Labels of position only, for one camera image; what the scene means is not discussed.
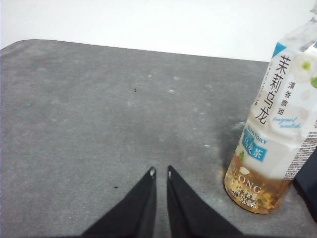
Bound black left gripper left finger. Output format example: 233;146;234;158
80;168;158;238

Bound dark navy rectangular tray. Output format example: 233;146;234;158
293;148;317;216

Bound pale jasmine tea bottle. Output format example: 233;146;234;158
223;2;317;215

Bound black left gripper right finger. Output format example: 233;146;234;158
166;165;246;238

